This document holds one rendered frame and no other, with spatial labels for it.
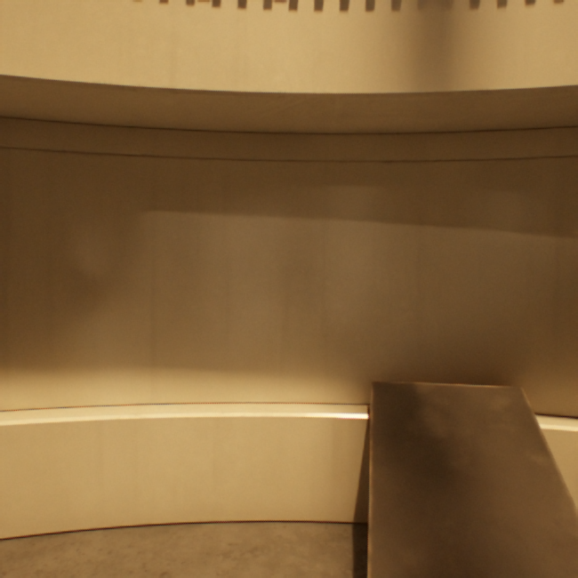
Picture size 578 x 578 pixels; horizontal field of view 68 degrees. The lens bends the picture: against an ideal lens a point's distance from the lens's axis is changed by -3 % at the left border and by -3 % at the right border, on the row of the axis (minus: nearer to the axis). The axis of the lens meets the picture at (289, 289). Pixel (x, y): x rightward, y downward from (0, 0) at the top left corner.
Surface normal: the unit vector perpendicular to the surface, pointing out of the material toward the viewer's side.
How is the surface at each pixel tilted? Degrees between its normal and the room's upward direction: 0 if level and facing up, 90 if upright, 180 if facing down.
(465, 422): 25
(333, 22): 90
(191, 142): 90
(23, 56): 90
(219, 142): 90
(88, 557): 0
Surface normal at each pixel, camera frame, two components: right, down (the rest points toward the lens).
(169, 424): 0.14, 0.03
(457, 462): -0.07, -0.90
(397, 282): -0.11, 0.03
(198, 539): 0.01, -1.00
